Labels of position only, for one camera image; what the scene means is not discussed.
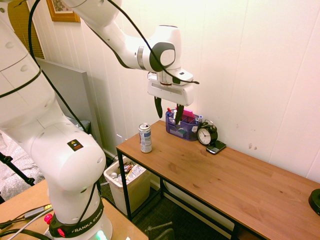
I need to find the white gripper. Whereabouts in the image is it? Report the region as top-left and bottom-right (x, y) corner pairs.
(147, 78), (195, 126)

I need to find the silver drink can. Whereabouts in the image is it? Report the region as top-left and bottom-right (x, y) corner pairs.
(138, 122), (153, 154)

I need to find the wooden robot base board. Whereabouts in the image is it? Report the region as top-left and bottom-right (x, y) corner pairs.
(0, 178), (149, 240)

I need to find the white trash bin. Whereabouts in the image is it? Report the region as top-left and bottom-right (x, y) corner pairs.
(103, 156), (152, 216)

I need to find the pink notepad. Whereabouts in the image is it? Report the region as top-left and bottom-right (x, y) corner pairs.
(181, 108), (195, 124)

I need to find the blue desk organizer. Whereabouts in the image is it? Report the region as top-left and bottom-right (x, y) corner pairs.
(165, 107), (203, 142)

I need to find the black alarm clock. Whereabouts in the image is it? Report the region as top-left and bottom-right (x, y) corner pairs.
(196, 119), (219, 146)

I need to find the black smartphone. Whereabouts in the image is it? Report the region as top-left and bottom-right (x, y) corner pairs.
(205, 140), (227, 155)

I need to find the grey bed headboard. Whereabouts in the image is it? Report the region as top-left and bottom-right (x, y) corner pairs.
(34, 57), (104, 149)

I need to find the black clamp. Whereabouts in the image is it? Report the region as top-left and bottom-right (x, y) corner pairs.
(146, 221), (175, 240)

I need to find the wood framed picture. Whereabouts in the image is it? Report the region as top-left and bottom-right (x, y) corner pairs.
(46, 0), (81, 23)

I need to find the black tripod stand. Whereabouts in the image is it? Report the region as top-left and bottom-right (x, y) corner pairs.
(0, 151), (36, 186)

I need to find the white patterned bedding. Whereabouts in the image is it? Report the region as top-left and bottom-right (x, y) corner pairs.
(0, 129), (46, 201)

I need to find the wooden window blind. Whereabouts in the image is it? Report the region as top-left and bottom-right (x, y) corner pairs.
(7, 0), (45, 60)

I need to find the black lamp base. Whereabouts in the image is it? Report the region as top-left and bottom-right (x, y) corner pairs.
(308, 188), (320, 217)

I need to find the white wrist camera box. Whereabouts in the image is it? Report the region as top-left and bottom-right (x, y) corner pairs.
(147, 68), (194, 85)

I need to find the wooden table with black frame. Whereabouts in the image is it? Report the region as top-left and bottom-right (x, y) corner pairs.
(116, 119), (320, 240)

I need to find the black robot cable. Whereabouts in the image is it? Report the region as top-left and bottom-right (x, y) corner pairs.
(0, 0), (200, 225)

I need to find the grey cable plug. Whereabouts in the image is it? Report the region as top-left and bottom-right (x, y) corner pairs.
(23, 206), (46, 219)

